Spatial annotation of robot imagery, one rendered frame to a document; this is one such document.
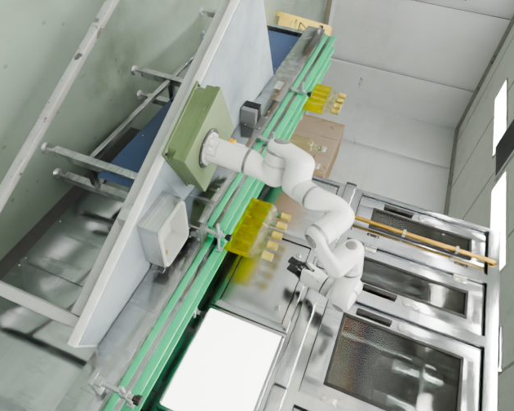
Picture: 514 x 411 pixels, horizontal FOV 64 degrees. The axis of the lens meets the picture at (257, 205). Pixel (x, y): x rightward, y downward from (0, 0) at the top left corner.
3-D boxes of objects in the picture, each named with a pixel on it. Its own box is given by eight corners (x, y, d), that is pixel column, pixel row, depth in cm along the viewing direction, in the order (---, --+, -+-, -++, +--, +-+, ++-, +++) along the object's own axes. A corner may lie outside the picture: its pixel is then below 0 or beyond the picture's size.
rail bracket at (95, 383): (81, 389, 132) (142, 419, 127) (64, 371, 119) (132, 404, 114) (90, 375, 135) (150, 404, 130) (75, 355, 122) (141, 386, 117)
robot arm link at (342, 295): (345, 252, 147) (344, 282, 162) (326, 278, 141) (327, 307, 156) (367, 262, 142) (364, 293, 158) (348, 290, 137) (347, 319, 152)
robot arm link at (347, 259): (334, 239, 151) (303, 262, 146) (334, 201, 135) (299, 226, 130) (368, 267, 141) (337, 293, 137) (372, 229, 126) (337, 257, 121)
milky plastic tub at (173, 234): (147, 262, 156) (167, 270, 154) (136, 225, 139) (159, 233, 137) (170, 228, 166) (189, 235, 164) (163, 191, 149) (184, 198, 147)
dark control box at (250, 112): (239, 121, 206) (254, 125, 204) (239, 108, 200) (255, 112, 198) (245, 112, 211) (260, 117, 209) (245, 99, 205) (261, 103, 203)
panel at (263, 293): (155, 408, 147) (243, 450, 139) (154, 406, 144) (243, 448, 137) (252, 226, 202) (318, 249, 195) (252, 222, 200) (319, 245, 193)
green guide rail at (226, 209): (206, 226, 166) (223, 232, 164) (206, 224, 165) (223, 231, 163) (325, 35, 274) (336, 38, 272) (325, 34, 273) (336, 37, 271)
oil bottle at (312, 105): (290, 106, 247) (336, 119, 241) (291, 99, 243) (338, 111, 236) (294, 101, 250) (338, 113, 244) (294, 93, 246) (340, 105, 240)
